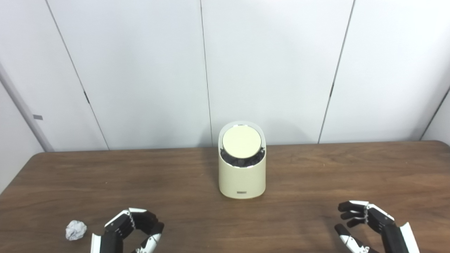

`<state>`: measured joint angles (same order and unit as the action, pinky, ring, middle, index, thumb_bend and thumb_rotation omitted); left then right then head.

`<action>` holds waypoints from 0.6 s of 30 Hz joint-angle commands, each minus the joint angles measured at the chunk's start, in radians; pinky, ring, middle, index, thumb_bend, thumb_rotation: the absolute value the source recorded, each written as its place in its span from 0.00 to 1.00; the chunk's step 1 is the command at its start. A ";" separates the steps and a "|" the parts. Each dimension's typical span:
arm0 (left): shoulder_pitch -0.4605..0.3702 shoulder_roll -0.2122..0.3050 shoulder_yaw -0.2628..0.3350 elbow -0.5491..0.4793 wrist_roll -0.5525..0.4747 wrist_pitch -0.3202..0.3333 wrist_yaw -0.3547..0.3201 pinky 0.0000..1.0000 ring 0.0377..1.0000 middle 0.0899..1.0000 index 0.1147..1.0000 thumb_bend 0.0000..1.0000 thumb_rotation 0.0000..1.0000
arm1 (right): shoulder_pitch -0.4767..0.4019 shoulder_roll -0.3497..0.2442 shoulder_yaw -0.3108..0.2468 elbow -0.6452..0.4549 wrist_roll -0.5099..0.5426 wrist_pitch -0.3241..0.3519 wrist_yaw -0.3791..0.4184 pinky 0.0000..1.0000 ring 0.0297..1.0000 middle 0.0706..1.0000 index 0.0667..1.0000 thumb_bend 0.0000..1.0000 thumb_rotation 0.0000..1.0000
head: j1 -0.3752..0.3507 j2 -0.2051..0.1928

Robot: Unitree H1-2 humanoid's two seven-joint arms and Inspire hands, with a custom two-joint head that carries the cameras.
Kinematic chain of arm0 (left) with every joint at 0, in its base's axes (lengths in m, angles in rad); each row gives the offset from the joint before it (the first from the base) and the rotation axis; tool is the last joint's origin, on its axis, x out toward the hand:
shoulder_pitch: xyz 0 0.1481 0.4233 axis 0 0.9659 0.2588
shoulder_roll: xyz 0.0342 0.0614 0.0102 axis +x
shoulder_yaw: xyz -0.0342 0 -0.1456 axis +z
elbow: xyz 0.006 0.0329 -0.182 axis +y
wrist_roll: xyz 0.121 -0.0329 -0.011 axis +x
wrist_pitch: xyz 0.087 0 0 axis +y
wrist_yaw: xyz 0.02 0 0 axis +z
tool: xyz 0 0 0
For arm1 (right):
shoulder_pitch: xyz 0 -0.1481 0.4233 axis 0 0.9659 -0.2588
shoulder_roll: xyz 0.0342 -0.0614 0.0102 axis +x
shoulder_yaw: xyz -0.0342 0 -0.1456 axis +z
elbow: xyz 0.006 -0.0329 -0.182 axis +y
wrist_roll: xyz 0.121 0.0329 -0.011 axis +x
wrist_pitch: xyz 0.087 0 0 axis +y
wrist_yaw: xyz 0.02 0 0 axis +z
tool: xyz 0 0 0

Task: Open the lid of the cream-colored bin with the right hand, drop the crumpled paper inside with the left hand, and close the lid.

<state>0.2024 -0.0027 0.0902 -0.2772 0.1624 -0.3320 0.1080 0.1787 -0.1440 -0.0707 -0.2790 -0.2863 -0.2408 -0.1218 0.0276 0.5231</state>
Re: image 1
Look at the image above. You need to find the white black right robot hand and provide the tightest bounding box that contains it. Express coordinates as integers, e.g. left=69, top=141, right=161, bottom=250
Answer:
left=334, top=200, right=420, bottom=253

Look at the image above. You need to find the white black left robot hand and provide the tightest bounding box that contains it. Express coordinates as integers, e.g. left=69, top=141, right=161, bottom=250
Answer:
left=91, top=208, right=165, bottom=253

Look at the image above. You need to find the white paper ball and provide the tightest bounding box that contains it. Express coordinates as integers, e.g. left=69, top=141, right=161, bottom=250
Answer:
left=65, top=220, right=87, bottom=241

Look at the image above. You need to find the cream-colored desktop bin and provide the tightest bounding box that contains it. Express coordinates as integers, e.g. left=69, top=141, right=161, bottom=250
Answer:
left=218, top=121, right=266, bottom=199

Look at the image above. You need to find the cream round bin lid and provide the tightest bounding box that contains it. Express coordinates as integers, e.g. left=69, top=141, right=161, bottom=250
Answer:
left=222, top=125, right=262, bottom=157

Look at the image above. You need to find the black bin liner bag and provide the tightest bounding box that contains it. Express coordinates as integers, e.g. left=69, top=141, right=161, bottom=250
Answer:
left=220, top=147, right=265, bottom=168

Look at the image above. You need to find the gray wall corner trim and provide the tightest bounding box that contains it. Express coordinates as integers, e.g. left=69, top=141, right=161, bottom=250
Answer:
left=0, top=63, right=55, bottom=152

